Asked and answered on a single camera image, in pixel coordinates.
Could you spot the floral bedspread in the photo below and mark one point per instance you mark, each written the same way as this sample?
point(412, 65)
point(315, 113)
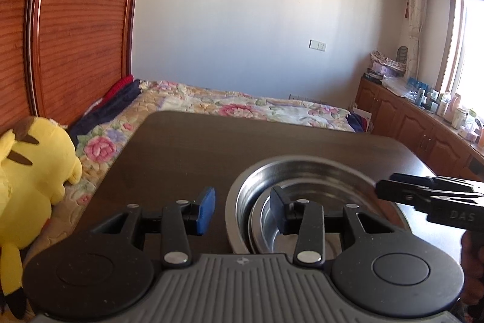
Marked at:
point(211, 103)

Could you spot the dark striped vase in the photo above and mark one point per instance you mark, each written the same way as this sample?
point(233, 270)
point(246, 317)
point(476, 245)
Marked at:
point(402, 56)

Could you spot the large stainless steel bowl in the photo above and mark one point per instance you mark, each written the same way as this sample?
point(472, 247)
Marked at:
point(242, 202)

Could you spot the wooden louvered wardrobe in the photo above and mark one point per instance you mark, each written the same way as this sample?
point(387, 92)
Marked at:
point(75, 24)

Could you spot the wooden framed window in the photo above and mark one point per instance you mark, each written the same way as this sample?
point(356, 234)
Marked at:
point(469, 54)

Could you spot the pile of patterned boxes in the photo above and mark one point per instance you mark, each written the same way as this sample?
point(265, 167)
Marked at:
point(383, 65)

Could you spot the white paper box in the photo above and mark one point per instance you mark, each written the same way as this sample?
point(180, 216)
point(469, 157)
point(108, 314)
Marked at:
point(366, 118)

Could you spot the navy and red cloth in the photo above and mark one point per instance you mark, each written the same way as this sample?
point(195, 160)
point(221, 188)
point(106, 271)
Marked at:
point(353, 122)

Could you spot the medium stainless steel bowl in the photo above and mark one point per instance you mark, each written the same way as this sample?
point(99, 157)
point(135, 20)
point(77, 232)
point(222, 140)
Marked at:
point(254, 221)

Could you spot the white wall switch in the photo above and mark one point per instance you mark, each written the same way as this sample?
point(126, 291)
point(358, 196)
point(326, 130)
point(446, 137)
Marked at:
point(317, 45)

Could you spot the wooden cabinet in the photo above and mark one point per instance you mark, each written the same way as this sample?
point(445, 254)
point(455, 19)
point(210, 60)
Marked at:
point(408, 126)

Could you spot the red and navy blanket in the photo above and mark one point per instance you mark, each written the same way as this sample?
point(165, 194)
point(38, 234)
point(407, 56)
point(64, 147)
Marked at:
point(113, 103)

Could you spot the patterned cream curtain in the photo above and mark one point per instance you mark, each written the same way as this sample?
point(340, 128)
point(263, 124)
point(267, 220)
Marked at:
point(416, 12)

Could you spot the row of bottles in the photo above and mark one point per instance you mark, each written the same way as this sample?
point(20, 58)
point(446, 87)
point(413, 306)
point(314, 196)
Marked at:
point(450, 109)

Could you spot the red hanging tassel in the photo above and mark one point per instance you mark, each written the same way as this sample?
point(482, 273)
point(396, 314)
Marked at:
point(407, 11)

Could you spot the person's right hand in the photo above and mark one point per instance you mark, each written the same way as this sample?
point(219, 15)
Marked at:
point(472, 266)

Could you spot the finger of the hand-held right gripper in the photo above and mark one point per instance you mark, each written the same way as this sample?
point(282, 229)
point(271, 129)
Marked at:
point(435, 182)
point(400, 194)

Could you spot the yellow plush toy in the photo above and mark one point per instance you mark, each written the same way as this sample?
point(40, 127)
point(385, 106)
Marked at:
point(34, 164)

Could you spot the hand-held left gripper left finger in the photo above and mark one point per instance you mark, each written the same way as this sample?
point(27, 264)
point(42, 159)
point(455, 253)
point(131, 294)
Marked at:
point(204, 210)

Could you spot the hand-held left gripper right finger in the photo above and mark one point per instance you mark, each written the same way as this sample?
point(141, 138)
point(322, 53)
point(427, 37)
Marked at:
point(278, 210)

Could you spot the clear plastic bags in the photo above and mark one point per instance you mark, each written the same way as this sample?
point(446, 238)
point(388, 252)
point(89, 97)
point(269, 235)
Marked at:
point(400, 86)

